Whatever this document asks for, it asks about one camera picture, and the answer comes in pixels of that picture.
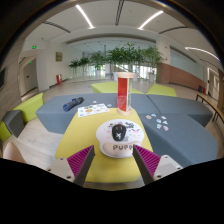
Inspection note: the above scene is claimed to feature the black wall screen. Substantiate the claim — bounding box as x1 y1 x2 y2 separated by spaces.
0 67 7 90

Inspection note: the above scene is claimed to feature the white cartoon-print mouse pad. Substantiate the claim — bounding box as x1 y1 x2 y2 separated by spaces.
95 118 146 159

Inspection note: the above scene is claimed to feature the group of small stickers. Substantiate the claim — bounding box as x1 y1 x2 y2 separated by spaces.
145 113 170 132

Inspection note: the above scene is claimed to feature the red panel wooden stand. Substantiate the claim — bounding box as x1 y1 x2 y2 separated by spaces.
115 71 133 117

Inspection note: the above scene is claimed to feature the yellow-green upholstered bench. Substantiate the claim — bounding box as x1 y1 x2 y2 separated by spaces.
90 81 144 95
145 83 178 98

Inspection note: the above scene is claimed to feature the white sticker sheet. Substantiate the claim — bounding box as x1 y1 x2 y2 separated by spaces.
77 103 110 118

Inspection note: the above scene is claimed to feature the folded dark blue umbrella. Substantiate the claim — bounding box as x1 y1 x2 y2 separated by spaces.
62 96 85 112

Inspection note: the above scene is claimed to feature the black computer mouse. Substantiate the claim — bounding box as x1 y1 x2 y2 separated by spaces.
111 123 127 142

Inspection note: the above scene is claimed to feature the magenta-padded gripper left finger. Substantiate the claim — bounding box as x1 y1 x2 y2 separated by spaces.
46 144 96 187

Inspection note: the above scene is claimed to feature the group of ceiling strip lights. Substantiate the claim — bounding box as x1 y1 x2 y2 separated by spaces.
74 3 221 63

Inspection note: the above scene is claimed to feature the wooden slatted bench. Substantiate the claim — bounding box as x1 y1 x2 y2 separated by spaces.
195 92 224 124

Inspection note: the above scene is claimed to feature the grey upholstered ottoman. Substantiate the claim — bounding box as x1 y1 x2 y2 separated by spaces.
1 109 25 138

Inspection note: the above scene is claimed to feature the group of potted plants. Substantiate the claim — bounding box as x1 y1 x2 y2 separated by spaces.
68 43 164 83

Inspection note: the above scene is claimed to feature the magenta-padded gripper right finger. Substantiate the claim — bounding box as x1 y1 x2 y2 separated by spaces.
132 144 184 185

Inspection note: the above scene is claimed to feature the yellow-green upholstered ottoman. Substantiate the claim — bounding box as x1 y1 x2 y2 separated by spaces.
12 92 45 124
0 120 12 142

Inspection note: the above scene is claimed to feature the grey upholstered sofa module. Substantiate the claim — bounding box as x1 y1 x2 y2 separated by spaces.
35 92 161 135
138 113 219 168
146 94 214 128

